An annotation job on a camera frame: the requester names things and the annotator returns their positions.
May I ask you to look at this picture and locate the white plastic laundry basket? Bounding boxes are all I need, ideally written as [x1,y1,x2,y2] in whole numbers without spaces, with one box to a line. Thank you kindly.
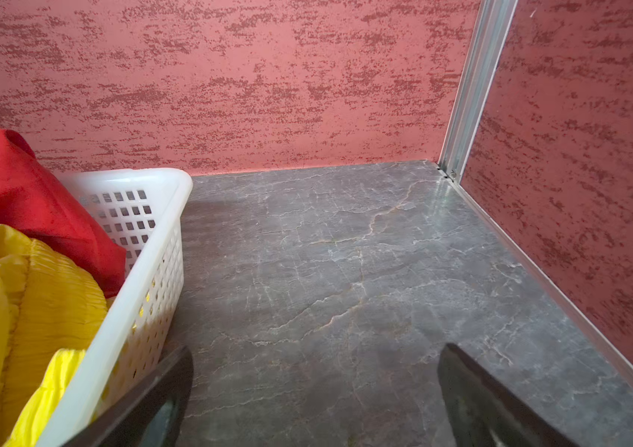
[38,168,193,446]

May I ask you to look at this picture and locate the yellow shorts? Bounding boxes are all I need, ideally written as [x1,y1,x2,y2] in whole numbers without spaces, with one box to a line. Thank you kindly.
[0,225,108,446]

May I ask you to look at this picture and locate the red shorts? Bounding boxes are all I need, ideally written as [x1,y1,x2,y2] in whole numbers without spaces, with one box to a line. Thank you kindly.
[0,129,126,298]

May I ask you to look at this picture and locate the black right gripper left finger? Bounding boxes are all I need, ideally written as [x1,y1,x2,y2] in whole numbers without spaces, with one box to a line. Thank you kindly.
[66,346,193,446]

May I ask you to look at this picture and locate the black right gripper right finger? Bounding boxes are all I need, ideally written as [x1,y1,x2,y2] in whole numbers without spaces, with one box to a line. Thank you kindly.
[438,343,575,446]

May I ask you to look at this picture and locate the right corner aluminium post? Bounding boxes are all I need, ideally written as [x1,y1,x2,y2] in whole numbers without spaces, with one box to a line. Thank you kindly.
[438,0,518,184]

